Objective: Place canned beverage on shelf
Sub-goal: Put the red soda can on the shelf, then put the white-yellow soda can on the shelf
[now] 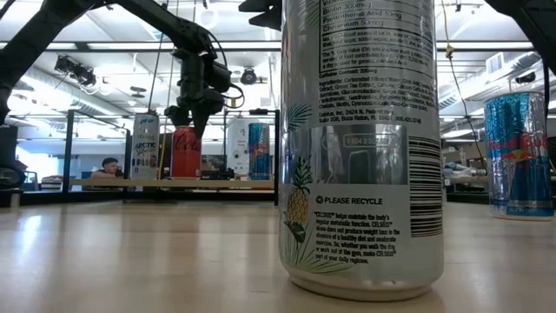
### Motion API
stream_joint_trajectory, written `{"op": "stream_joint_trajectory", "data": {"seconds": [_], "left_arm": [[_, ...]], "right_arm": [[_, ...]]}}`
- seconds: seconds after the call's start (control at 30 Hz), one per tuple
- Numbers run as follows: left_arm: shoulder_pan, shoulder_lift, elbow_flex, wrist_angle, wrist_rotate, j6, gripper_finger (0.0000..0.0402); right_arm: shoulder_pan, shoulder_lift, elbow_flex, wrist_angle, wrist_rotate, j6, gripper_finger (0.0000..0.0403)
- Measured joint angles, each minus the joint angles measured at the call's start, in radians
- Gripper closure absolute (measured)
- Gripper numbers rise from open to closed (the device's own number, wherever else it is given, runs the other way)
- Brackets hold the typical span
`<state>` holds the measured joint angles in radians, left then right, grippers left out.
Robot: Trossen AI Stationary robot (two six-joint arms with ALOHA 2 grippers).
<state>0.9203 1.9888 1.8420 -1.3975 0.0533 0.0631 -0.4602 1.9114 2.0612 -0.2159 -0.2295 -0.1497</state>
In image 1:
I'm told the black ceiling spotlight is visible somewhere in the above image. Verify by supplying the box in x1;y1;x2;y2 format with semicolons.
54;55;97;87

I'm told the yellow hanging cable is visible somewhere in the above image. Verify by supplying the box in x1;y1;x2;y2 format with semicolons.
439;0;488;171

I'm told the white background machine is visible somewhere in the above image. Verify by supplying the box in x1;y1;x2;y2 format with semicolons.
225;117;249;176

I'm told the red Coca-Cola can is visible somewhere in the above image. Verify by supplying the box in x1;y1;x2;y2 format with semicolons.
169;124;203;179

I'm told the person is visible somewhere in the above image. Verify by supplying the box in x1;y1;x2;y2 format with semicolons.
89;156;124;180

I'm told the black office chair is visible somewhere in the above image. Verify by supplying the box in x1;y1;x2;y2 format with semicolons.
0;124;27;208

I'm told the blue silver Red Bull can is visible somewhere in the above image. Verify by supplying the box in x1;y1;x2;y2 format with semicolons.
248;122;272;181
483;90;556;221

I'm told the white Celsius can pineapple print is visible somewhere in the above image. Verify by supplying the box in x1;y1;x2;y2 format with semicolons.
277;0;445;303

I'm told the white Celsius Arctic Vibe can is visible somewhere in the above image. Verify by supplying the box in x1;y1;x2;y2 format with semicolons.
129;112;161;181

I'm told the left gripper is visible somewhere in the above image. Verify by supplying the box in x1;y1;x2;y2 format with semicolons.
163;47;235;140

